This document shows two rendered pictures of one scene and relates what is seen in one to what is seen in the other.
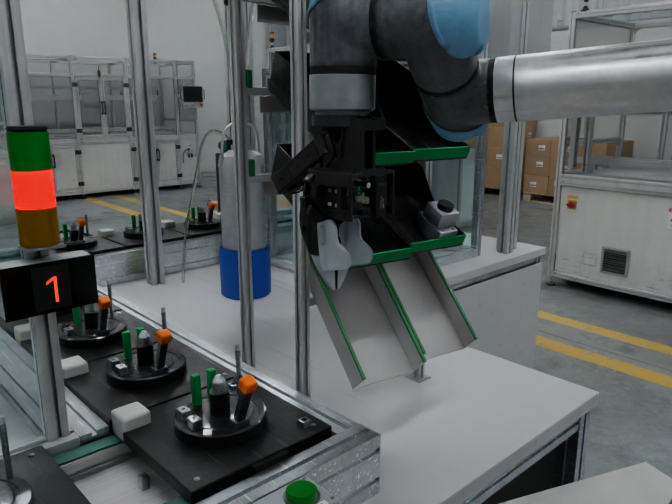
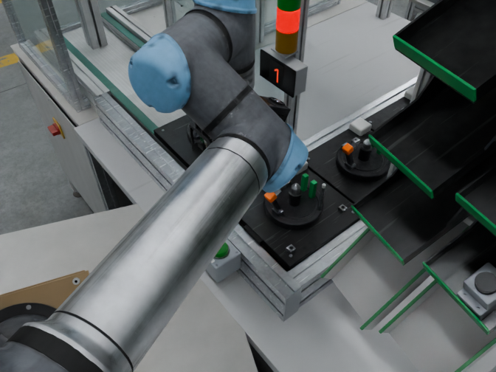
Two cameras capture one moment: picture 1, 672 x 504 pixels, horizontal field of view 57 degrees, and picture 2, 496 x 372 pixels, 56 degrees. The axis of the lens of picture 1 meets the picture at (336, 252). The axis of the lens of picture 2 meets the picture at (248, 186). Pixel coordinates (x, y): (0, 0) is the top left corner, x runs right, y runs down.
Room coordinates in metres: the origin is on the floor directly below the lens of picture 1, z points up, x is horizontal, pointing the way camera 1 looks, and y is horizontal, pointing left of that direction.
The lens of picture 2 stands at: (0.79, -0.56, 1.82)
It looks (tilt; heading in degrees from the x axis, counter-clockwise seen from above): 47 degrees down; 94
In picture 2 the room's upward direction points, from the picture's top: straight up
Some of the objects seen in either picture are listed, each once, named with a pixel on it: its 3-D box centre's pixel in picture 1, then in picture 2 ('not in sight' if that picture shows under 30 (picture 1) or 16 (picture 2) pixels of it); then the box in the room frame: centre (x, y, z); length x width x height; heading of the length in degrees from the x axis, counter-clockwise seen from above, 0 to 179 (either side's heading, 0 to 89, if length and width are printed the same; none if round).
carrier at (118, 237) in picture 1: (142, 223); not in sight; (2.18, 0.70, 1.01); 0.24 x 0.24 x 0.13; 43
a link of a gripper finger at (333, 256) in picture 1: (334, 257); not in sight; (0.71, 0.00, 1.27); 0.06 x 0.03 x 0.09; 43
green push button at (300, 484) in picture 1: (301, 495); (219, 249); (0.68, 0.04, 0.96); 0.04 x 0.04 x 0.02
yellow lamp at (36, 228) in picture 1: (38, 225); (286, 38); (0.80, 0.40, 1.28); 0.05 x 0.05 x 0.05
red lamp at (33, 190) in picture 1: (34, 188); (288, 17); (0.80, 0.40, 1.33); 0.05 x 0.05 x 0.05
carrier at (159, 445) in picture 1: (219, 398); (294, 195); (0.84, 0.18, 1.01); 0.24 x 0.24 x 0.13; 43
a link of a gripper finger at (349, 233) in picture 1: (353, 253); not in sight; (0.73, -0.02, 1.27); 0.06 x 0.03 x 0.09; 43
